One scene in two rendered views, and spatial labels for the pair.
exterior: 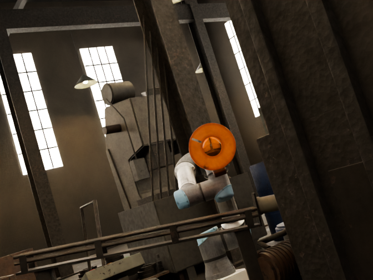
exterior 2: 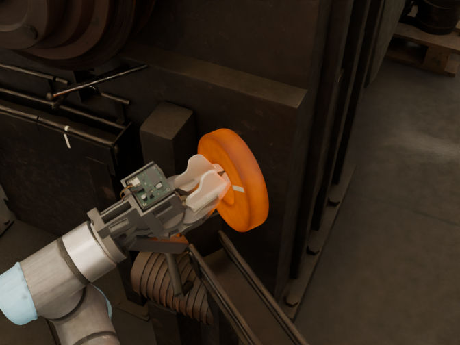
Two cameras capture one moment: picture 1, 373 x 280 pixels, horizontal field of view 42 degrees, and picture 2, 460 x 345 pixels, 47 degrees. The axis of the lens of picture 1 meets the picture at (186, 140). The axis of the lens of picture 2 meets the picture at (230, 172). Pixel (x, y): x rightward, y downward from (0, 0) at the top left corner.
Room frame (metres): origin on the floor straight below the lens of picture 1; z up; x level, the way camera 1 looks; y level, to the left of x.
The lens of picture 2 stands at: (1.86, 0.37, 1.50)
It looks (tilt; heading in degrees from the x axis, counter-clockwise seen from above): 48 degrees down; 240
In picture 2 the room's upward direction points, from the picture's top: straight up
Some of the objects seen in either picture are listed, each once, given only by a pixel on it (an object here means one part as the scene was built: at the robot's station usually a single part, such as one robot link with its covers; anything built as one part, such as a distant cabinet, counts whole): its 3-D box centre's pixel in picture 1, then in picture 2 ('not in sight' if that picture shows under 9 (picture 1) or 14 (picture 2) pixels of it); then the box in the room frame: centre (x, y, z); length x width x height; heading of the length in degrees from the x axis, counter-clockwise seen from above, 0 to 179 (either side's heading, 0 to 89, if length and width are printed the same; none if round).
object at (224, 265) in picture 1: (217, 266); not in sight; (2.41, 0.04, 0.40); 0.15 x 0.15 x 0.10
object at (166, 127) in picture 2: not in sight; (172, 159); (1.58, -0.36, 0.68); 0.11 x 0.08 x 0.24; 35
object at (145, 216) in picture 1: (192, 226); not in sight; (5.39, 0.22, 0.43); 1.23 x 0.93 x 0.87; 123
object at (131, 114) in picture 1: (153, 161); not in sight; (7.46, 0.59, 1.42); 1.43 x 1.22 x 2.85; 40
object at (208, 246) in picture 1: (211, 242); not in sight; (2.42, 0.03, 0.52); 0.13 x 0.12 x 0.14; 89
